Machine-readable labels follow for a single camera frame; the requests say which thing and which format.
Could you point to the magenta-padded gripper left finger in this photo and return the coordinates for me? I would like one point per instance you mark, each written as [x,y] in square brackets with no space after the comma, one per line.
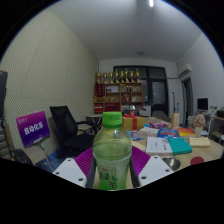
[71,171]

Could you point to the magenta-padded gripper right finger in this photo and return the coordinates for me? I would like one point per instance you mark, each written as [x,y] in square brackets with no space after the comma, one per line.
[153,170]

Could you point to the green tea bottle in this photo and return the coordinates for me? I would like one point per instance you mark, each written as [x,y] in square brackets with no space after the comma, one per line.
[111,150]

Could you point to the small steel cup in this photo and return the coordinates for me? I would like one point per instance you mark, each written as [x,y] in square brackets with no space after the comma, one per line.
[172,163]

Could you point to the white paper booklet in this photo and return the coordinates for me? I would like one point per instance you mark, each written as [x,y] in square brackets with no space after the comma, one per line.
[158,146]

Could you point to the teal book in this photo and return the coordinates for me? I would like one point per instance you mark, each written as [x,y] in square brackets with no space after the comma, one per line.
[180,146]

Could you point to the blue colourful book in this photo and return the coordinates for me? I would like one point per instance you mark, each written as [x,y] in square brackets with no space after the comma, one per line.
[167,133]

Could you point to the black office chair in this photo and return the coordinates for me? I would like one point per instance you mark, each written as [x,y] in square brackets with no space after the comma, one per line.
[66,130]

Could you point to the flat round red coaster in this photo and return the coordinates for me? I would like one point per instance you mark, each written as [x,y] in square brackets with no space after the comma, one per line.
[197,160]

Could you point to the pink patterned box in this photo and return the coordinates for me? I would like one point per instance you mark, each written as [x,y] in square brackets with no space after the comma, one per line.
[158,125]

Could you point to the orange book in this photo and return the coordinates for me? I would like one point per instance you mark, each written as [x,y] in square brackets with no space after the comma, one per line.
[186,132]

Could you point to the black bag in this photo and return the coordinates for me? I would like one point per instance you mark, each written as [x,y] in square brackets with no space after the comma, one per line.
[22,157]

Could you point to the yellow gift box red ribbon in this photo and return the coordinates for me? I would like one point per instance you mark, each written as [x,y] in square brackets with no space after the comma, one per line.
[128,123]

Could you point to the small orange carton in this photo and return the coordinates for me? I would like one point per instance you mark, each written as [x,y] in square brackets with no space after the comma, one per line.
[175,120]

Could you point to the pale yellow notepad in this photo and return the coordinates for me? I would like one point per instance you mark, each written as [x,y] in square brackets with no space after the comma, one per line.
[200,142]

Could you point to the purple sign board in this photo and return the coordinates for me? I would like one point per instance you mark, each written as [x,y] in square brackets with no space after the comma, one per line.
[32,129]

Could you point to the small round side table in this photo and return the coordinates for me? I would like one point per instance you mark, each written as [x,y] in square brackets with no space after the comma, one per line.
[92,117]

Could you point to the pink flowers in pot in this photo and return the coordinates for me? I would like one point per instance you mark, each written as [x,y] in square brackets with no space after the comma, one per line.
[199,121]

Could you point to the silver ribbed suitcase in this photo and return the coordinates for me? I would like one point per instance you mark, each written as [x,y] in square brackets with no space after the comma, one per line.
[3,143]

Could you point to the dark framed glass door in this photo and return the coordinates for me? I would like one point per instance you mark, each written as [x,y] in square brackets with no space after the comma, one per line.
[156,90]

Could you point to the black computer monitor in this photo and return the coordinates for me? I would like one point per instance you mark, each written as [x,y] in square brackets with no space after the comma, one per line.
[202,104]

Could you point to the wooden shelf unit with trophies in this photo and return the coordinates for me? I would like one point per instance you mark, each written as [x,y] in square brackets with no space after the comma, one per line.
[115,96]

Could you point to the white air conditioner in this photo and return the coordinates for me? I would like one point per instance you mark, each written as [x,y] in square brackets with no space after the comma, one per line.
[185,70]

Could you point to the ceiling tube light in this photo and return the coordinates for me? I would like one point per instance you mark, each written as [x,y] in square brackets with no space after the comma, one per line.
[151,2]

